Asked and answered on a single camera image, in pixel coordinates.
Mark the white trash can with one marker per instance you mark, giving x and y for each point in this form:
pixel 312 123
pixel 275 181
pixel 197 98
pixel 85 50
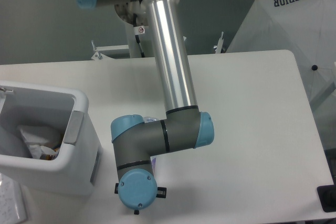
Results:
pixel 66 110

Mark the white metal bracket frame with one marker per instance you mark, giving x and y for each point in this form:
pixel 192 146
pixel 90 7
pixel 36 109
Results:
pixel 124 51

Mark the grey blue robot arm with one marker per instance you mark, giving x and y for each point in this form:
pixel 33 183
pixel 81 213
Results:
pixel 136 141

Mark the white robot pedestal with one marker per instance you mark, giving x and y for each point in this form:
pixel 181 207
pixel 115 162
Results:
pixel 136 23

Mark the white tissue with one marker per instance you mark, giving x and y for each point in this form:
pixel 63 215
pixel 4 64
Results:
pixel 36 136

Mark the white paper sheet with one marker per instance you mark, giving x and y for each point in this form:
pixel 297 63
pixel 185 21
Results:
pixel 13 209

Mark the black device at edge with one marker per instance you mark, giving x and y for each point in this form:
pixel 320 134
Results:
pixel 327 197

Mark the crushed clear plastic bottle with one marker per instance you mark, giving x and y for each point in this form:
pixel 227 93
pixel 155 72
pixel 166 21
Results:
pixel 148 119

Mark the colourful snack package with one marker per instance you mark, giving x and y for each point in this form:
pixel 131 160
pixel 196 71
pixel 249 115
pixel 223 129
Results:
pixel 48 153

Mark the white superior umbrella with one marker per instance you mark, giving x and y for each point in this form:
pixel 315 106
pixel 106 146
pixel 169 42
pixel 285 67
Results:
pixel 304 27

